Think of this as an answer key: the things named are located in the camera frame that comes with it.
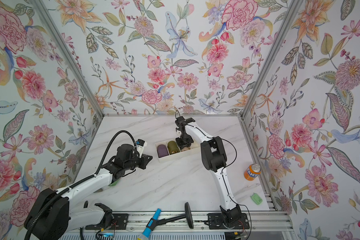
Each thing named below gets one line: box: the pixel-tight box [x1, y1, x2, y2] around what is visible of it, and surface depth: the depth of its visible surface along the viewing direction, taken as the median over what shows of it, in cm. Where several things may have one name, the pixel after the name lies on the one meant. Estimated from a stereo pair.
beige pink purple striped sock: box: [181, 146, 192, 151], surface depth 96 cm
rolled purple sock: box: [157, 144, 169, 158], surface depth 98 cm
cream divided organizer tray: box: [155, 138, 201, 164], surface depth 95 cm
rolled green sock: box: [167, 140, 180, 155], surface depth 97 cm
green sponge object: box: [250, 192, 263, 205], surface depth 82 cm
